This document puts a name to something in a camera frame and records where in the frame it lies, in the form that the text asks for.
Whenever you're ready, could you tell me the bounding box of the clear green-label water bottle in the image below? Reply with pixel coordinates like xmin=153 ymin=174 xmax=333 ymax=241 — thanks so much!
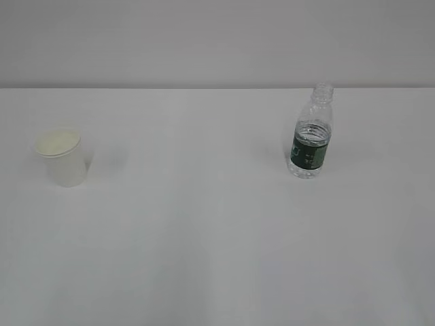
xmin=288 ymin=83 xmax=334 ymax=179

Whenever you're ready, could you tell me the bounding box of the white paper cup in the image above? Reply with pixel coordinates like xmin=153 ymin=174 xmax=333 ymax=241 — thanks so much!
xmin=35 ymin=128 xmax=87 ymax=187

